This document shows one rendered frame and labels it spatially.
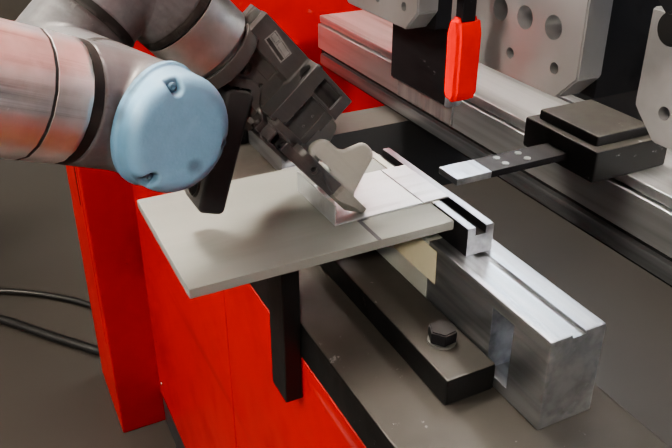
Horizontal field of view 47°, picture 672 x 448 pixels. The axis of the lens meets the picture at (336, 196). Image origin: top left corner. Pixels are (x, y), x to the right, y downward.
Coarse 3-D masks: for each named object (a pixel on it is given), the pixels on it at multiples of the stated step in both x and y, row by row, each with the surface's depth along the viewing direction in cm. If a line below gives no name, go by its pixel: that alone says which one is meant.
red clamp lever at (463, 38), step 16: (464, 0) 55; (464, 16) 56; (448, 32) 57; (464, 32) 56; (480, 32) 57; (448, 48) 57; (464, 48) 56; (448, 64) 58; (464, 64) 57; (448, 80) 58; (464, 80) 58; (448, 96) 58; (464, 96) 58
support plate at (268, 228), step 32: (256, 192) 79; (288, 192) 79; (160, 224) 73; (192, 224) 73; (224, 224) 73; (256, 224) 73; (288, 224) 73; (320, 224) 73; (352, 224) 73; (384, 224) 73; (416, 224) 73; (448, 224) 73; (192, 256) 68; (224, 256) 68; (256, 256) 68; (288, 256) 68; (320, 256) 68; (192, 288) 63; (224, 288) 65
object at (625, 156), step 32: (544, 128) 89; (576, 128) 86; (608, 128) 85; (640, 128) 86; (480, 160) 85; (512, 160) 85; (544, 160) 85; (576, 160) 85; (608, 160) 83; (640, 160) 86
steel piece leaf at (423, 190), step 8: (392, 168) 83; (400, 168) 83; (408, 168) 83; (392, 176) 82; (400, 176) 82; (408, 176) 82; (416, 176) 82; (400, 184) 80; (408, 184) 80; (416, 184) 80; (424, 184) 80; (416, 192) 78; (424, 192) 78; (432, 192) 78; (440, 192) 78; (424, 200) 77; (432, 200) 77
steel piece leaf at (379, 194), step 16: (304, 176) 77; (368, 176) 82; (384, 176) 82; (304, 192) 78; (320, 192) 74; (368, 192) 78; (384, 192) 78; (400, 192) 78; (320, 208) 75; (336, 208) 75; (368, 208) 75; (384, 208) 75; (400, 208) 75; (336, 224) 72
